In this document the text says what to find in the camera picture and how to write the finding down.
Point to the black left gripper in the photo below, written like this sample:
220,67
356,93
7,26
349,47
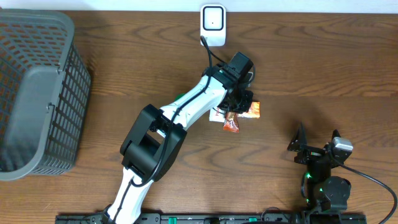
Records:
244,104

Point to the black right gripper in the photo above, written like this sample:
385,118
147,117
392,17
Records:
311,153

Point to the orange snack packet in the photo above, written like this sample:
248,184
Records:
253,112

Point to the red chocolate bar wrapper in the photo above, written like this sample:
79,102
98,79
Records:
231,122

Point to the white Panadol box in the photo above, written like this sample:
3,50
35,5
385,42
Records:
217,115

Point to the green lid jar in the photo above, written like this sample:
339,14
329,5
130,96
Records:
179,96

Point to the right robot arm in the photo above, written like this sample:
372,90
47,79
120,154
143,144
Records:
324,192

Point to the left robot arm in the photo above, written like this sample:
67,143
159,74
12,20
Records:
154,141

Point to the dark grey plastic basket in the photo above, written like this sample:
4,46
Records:
45,88

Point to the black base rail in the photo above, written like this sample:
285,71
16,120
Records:
270,217

